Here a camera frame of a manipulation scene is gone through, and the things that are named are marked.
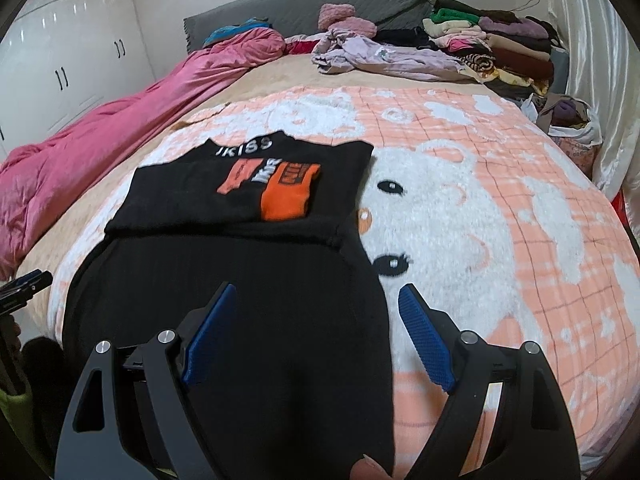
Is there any black sweater with orange cuffs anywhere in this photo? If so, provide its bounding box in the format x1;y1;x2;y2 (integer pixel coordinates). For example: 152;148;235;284
62;131;395;479

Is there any bag of clothes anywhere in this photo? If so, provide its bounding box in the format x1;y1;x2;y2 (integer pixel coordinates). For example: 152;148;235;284
521;92;603;178

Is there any stack of folded clothes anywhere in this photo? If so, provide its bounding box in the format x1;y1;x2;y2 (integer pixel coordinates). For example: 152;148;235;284
374;0;570;102

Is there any left hand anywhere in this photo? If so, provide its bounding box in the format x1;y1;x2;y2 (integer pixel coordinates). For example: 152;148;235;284
1;314;26;396

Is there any right hand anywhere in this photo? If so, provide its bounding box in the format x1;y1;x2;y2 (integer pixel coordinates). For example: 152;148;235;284
349;455;392;480

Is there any pink velvet quilt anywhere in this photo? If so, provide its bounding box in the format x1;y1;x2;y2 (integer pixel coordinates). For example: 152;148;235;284
1;27;285;281

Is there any pink white plush blanket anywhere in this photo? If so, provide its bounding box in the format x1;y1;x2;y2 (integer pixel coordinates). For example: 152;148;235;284
49;83;640;476

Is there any white wardrobe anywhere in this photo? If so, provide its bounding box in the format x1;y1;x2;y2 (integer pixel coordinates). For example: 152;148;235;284
1;0;155;156

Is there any blue garment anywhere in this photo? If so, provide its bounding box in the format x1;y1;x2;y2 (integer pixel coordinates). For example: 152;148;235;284
202;18;272;48

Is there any dark red garment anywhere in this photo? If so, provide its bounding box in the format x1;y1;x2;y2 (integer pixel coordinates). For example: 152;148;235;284
285;38;319;55

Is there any white satin curtain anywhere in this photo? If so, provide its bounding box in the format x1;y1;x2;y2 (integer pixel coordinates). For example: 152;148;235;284
549;0;639;236

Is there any lilac crumpled garment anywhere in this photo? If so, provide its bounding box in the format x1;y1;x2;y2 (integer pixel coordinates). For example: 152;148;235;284
311;29;476;82

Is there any pink fuzzy knit item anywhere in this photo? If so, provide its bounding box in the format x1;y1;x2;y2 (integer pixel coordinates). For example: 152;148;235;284
318;3;378;38

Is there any grey headboard cover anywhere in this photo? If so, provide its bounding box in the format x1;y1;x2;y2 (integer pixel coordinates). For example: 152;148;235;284
183;0;435;53

